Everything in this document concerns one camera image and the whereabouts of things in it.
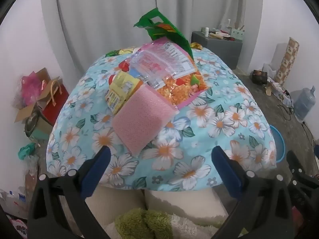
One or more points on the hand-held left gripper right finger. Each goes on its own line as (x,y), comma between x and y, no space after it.
(226,174)

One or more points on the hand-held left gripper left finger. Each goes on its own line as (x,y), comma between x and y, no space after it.
(97,171)

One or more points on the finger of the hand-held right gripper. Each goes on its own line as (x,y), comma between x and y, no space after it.
(316,152)
(297,164)

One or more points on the blue plastic bin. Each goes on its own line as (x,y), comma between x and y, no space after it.
(278,142)

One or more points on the pink bubble wrap sheet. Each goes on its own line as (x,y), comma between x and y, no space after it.
(142,119)

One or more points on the yellow snack packet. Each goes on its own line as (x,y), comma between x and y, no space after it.
(119,92)

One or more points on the orange snack packet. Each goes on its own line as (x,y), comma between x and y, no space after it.
(179,89)

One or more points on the clear pink printed plastic bag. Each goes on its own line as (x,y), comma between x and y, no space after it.
(159,62)

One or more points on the green snack bag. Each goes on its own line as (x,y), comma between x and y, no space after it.
(174,33)

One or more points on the blue floral tablecloth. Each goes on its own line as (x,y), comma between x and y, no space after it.
(199,149)

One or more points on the large blue water jug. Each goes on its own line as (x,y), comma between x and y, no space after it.
(304,104)

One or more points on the cream green fuzzy clothing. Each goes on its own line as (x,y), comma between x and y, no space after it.
(144,224)

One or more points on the green plastic bag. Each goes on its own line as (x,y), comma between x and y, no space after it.
(27,150)

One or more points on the red gift bag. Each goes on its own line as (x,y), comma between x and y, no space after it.
(56,102)

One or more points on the metal bowl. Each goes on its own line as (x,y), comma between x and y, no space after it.
(31,123)

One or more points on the white plastic bag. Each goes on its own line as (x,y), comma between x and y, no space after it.
(271,72)

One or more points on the cardboard box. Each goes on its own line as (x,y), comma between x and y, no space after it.
(25,112)

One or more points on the black box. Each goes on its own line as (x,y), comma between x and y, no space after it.
(259,76)

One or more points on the patterned paper roll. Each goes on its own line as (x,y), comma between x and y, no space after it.
(287,59)

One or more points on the pink tissue paper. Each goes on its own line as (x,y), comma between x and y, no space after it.
(31,87)

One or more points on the small green packet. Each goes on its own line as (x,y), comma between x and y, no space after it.
(111,53)

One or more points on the grey cabinet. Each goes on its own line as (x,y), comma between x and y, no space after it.
(216,49)

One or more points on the gold candy wrapper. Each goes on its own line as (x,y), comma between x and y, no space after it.
(196,45)

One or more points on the mint green box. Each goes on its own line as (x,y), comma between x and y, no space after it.
(236,34)

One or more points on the small white bottle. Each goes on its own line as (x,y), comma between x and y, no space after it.
(207,31)

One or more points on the clear plastic bottle on cabinet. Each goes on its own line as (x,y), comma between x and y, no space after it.
(228,25)

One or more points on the white curtain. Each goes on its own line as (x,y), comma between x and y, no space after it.
(99,17)

